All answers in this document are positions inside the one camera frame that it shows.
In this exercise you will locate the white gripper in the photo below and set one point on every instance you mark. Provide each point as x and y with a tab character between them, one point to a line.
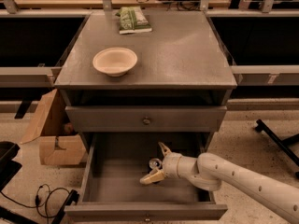
170	165

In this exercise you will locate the grey drawer cabinet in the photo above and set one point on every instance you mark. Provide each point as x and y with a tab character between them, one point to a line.
179	63

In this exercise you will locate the brown cardboard box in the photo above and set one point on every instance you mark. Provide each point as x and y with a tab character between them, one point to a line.
56	138

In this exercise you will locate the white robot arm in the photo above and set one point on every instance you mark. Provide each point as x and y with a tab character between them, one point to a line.
207	171

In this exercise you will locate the open grey middle drawer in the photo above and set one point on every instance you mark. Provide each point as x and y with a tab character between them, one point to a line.
111	188

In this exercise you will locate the closed grey top drawer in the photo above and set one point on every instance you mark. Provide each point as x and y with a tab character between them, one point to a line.
146	119

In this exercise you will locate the black stand leg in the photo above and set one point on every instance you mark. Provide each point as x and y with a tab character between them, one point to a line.
283	144

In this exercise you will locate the white paper bowl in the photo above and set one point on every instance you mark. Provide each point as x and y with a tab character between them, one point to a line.
114	62

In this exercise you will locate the black bin at left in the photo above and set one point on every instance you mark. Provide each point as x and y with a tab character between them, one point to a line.
8	167

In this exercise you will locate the green chip bag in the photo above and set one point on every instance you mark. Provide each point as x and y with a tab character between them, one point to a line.
132	21

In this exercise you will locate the dark blue pepsi can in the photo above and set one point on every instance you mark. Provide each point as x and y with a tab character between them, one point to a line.
155	163

